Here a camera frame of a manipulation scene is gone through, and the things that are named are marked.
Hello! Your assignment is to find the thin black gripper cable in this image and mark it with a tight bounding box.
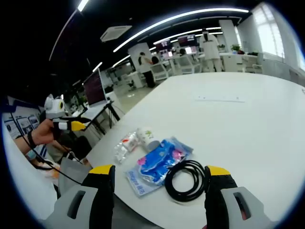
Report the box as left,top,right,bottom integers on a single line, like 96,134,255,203
8,111,83,185

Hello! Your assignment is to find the blue-framed wall poster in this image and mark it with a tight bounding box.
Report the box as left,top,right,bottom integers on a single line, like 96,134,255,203
2,95,46,140

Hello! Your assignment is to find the ceiling light strip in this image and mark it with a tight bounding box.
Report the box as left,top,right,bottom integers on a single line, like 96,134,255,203
49,0,90,62
113,8,250,53

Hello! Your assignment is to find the wall display screen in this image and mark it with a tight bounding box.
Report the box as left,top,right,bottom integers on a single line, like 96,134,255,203
178,35,196,46

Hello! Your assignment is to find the white blue-striped garment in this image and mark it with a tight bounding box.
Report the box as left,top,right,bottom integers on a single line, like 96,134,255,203
3,133,58,220

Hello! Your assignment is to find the person's left hand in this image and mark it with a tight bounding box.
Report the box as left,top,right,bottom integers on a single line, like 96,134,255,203
32,118,55,146

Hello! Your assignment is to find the window with white blinds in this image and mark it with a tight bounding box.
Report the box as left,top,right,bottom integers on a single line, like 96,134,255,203
252,3,286,59

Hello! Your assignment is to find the blue and white tissue packet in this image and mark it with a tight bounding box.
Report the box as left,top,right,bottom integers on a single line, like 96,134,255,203
123,136,194,198

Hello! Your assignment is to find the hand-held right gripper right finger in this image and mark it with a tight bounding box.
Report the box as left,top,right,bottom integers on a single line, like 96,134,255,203
204,165,278,229

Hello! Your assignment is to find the clear plastic water bottle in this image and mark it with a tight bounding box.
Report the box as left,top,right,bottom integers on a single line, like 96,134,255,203
113,131,140,165

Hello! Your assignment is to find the computer monitor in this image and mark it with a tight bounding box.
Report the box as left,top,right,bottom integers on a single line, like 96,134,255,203
82,71,108,107

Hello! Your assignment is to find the white desk with black legs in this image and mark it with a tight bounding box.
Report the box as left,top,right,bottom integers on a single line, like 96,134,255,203
71,100,121,135

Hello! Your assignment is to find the ceiling air conditioner unit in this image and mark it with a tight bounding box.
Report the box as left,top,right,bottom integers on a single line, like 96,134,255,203
100,25,133,43

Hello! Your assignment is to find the white office chair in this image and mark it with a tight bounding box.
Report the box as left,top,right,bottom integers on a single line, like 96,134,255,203
177,55,201,75
150,63,170,81

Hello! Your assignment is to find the black wristband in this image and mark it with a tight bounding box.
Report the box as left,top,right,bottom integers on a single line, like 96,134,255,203
27,130,38,148

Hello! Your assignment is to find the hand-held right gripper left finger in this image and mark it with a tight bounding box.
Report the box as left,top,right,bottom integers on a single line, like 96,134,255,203
44,164,116,229

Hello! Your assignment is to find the white table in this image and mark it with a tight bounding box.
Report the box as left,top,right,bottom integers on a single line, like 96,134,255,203
85,71,305,229

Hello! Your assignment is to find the white power strip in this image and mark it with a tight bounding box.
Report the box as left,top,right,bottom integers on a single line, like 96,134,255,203
194,94,246,103

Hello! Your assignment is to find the white paper cup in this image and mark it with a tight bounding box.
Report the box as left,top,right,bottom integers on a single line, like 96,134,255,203
136,127,161,151

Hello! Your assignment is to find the grey mesh office chair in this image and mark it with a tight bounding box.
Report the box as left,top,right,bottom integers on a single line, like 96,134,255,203
58,157,93,198

